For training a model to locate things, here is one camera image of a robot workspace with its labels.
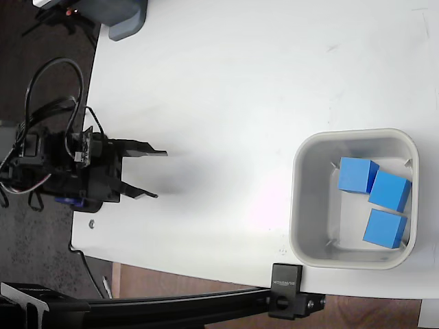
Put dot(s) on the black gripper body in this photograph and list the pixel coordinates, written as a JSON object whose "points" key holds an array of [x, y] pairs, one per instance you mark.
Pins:
{"points": [[104, 169]]}

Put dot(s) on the blue cube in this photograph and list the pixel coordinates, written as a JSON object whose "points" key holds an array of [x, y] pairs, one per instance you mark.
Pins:
{"points": [[382, 228], [353, 174], [387, 190]]}

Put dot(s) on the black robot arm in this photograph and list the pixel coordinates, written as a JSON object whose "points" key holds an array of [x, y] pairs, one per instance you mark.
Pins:
{"points": [[44, 161]]}

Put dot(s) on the white plastic bin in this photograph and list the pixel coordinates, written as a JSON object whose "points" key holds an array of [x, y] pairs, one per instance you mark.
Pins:
{"points": [[308, 205]]}

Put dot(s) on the small metal nut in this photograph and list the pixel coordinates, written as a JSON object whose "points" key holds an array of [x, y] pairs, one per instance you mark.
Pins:
{"points": [[92, 223]]}

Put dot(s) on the gray monitor stand base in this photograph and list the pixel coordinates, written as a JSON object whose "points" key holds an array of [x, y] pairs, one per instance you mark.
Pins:
{"points": [[120, 17]]}

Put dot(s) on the black device with red light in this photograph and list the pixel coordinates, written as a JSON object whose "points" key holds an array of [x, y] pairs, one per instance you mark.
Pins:
{"points": [[55, 13]]}

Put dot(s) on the black table clamp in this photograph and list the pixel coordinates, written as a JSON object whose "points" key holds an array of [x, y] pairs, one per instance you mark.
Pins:
{"points": [[286, 291]]}

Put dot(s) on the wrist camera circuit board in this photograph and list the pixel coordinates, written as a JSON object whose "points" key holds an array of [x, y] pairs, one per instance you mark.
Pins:
{"points": [[83, 147]]}

